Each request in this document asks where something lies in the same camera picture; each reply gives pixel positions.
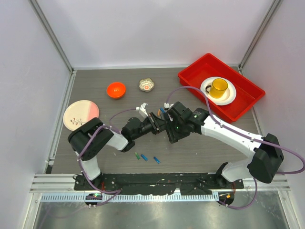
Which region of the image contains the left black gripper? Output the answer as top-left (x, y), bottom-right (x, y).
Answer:
top-left (132, 113), bottom-right (167, 141)

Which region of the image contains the black remote control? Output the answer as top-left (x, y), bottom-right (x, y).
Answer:
top-left (161, 113), bottom-right (178, 144)

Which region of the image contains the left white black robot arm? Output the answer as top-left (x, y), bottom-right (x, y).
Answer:
top-left (68, 113), bottom-right (166, 190)

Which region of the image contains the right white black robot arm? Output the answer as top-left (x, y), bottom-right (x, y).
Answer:
top-left (163, 102), bottom-right (284, 188)

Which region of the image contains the blue battery right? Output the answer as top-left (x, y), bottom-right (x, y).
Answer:
top-left (153, 156), bottom-right (161, 164)

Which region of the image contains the small patterned flower bowl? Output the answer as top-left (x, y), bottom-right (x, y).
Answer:
top-left (139, 78), bottom-right (155, 92)

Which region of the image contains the yellow glass mug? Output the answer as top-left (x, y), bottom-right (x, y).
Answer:
top-left (205, 78), bottom-right (228, 99)

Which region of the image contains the orange bowl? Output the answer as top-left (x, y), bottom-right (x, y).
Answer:
top-left (106, 82), bottom-right (126, 99)

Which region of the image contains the red plastic bin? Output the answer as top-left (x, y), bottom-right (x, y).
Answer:
top-left (178, 53), bottom-right (265, 123)

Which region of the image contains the white plate in bin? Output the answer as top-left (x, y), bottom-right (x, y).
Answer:
top-left (200, 77), bottom-right (237, 106)

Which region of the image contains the pink white floral plate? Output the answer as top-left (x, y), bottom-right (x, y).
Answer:
top-left (63, 100), bottom-right (100, 131)

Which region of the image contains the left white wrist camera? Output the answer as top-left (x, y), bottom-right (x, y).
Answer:
top-left (136, 103), bottom-right (148, 118)

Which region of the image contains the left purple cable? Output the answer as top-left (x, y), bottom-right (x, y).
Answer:
top-left (77, 108), bottom-right (141, 207)

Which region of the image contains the purple cable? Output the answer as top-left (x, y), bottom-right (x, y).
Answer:
top-left (166, 86), bottom-right (305, 211)
top-left (77, 108), bottom-right (141, 207)

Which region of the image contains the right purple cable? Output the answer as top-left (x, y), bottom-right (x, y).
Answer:
top-left (166, 86), bottom-right (305, 211)

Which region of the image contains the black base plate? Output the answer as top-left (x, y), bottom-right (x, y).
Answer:
top-left (73, 171), bottom-right (245, 195)

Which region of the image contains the slotted cable duct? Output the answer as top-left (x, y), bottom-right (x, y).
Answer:
top-left (41, 192), bottom-right (219, 203)

